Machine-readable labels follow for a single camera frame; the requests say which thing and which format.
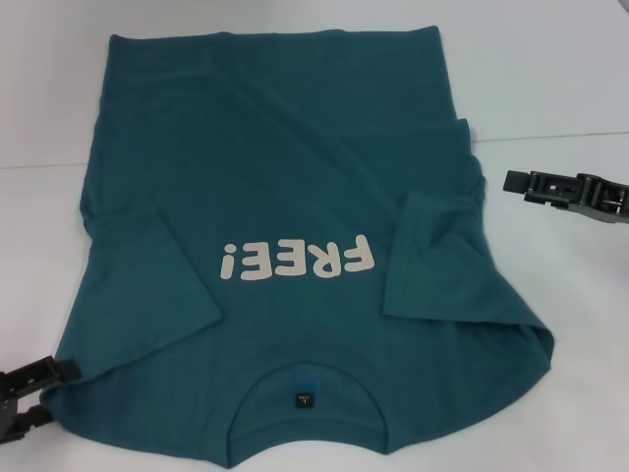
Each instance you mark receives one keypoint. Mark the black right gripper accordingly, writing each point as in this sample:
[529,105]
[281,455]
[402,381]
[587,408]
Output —
[611,201]

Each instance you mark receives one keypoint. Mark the teal t-shirt with FREE print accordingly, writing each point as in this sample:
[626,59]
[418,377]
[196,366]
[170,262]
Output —
[295,172]

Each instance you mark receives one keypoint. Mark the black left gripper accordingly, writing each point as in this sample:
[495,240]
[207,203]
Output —
[7,408]

